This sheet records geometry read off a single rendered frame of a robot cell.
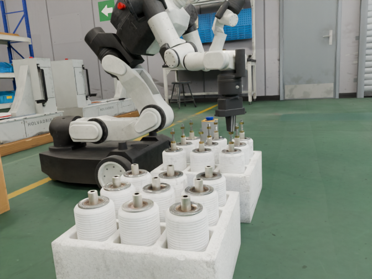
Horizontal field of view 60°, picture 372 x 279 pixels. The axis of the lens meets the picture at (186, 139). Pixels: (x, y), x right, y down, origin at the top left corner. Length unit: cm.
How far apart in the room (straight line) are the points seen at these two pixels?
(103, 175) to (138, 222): 85
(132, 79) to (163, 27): 37
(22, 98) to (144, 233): 280
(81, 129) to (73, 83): 209
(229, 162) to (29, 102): 260
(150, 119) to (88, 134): 38
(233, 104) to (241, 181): 28
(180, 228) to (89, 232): 23
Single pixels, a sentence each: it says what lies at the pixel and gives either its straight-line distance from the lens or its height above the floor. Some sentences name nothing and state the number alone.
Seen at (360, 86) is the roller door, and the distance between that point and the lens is 627.
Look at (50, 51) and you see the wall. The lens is 836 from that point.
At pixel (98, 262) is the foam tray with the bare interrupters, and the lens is 80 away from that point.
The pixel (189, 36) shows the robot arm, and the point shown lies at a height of 75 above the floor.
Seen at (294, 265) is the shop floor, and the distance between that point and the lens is 102.
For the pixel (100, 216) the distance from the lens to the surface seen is 80.
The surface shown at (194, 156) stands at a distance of 123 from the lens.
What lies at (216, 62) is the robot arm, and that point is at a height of 58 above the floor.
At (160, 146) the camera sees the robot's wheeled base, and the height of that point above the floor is 16.
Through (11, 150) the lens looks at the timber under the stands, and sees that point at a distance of 300.
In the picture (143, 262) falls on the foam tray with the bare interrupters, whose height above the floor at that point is 16.
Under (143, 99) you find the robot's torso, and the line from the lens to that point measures 164.
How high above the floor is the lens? 54
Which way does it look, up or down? 11 degrees down
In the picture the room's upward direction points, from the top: 3 degrees counter-clockwise
